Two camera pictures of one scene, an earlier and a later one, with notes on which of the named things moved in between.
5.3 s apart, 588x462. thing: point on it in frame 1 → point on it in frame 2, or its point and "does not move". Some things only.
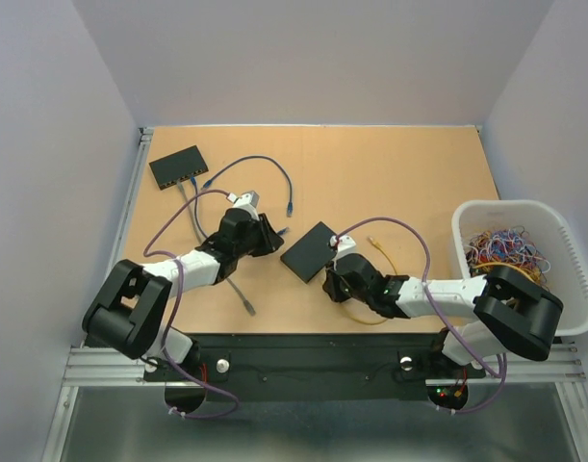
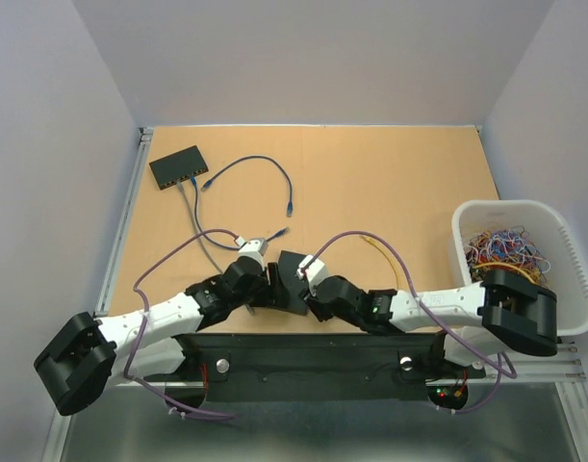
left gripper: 270,241 → 272,294
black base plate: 318,367 does not move
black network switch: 177,166 does not move
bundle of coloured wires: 511,246 does not move
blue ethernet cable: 290,199 does not move
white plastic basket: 555,237 does not move
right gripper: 330,283 → 315,304
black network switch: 311,254 → 289,266
